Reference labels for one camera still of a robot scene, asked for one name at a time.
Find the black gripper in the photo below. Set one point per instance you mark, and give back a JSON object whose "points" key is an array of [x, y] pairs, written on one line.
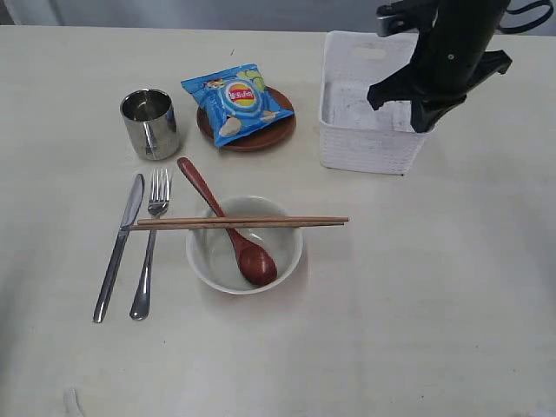
{"points": [[449, 61]]}

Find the white plastic woven basket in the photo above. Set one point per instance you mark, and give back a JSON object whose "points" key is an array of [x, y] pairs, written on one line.
{"points": [[353, 136]]}

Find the brown wooden plate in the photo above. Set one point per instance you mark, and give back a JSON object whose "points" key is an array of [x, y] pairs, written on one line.
{"points": [[259, 140]]}

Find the blue chips bag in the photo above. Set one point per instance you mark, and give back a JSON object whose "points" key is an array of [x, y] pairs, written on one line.
{"points": [[236, 101]]}

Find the brown wooden chopstick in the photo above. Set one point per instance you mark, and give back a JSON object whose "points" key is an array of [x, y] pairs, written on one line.
{"points": [[240, 219], [178, 226]]}

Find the brown wooden spoon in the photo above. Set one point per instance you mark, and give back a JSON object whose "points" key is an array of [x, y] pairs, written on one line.
{"points": [[254, 262]]}

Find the stainless steel cup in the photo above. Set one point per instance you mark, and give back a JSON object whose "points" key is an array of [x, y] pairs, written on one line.
{"points": [[149, 118]]}

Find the silver metal fork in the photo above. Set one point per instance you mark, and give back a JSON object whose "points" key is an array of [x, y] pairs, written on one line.
{"points": [[158, 205]]}

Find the silver metal knife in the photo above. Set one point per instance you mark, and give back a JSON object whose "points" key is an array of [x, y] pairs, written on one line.
{"points": [[130, 213]]}

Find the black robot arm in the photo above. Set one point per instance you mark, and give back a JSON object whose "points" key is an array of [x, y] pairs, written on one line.
{"points": [[472, 13]]}

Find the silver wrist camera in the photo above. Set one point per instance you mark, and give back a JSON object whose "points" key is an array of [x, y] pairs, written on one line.
{"points": [[404, 16]]}

